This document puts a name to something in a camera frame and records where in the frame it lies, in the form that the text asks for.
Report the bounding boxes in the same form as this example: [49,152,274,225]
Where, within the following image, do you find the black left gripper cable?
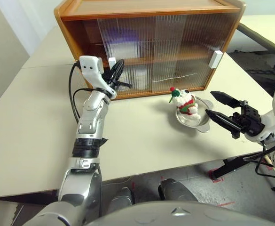
[72,87,94,118]

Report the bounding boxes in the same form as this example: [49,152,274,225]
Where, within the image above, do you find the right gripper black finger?
[210,90,243,109]
[204,109,244,134]

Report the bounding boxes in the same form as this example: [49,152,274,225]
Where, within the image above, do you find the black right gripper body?
[232,100,266,139]

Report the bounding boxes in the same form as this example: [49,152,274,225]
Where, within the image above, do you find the black metal table leg bar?
[209,153,273,181]

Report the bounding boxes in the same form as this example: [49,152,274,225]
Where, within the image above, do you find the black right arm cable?
[243,137,275,178]

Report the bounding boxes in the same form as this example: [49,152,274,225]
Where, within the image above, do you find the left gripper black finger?
[115,59,126,82]
[110,60,121,79]

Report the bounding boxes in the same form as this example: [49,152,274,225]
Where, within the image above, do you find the silver robot torso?
[85,201,275,226]

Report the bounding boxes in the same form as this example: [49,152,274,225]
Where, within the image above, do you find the white knitted toy red green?
[167,86,202,121]

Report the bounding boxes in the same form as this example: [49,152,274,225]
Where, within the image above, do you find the dark grey rounded shape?
[157,178,199,202]
[109,187,134,214]

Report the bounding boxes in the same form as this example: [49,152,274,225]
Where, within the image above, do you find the black left wrist camera cable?
[68,61,81,123]

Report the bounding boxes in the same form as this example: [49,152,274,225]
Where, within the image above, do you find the ribbed glass door with scratch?
[151,13,240,92]

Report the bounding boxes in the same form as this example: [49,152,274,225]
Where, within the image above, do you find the light grey panel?
[0,199,25,226]

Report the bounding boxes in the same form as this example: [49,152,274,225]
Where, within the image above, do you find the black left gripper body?
[102,69,133,91]

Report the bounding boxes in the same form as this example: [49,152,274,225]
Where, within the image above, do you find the wooden cabinet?
[54,0,247,101]

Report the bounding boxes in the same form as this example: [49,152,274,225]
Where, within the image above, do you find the ribbed glass sliding door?
[96,15,187,95]

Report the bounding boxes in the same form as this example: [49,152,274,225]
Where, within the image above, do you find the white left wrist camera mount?
[79,55,118,99]

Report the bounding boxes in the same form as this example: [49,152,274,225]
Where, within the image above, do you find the black metal table frame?
[236,22,275,88]

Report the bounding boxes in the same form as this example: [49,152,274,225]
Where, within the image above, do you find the purple tissue box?
[103,27,140,58]

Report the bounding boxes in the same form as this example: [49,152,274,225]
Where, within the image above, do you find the silver metal bowl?
[174,96,211,134]

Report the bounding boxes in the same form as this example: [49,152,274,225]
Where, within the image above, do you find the red floor tape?
[207,169,225,184]

